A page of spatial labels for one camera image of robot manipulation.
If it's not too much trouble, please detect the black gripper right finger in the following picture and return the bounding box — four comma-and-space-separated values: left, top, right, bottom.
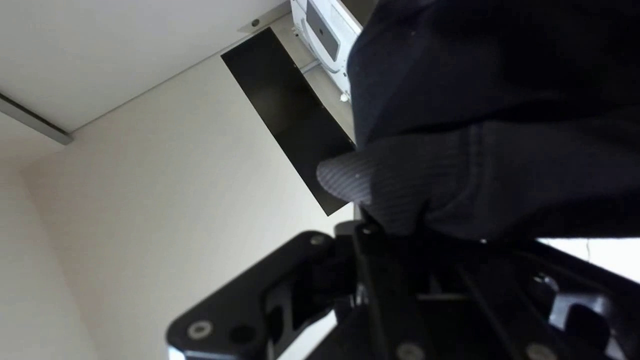
507, 239, 640, 360

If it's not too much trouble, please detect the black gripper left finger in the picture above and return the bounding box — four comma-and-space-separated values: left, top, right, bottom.
164, 221, 376, 360

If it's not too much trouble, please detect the black cloth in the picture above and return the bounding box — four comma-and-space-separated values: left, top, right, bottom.
314, 0, 640, 245

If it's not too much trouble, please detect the dark glass window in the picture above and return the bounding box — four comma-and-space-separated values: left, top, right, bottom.
220, 27, 358, 219

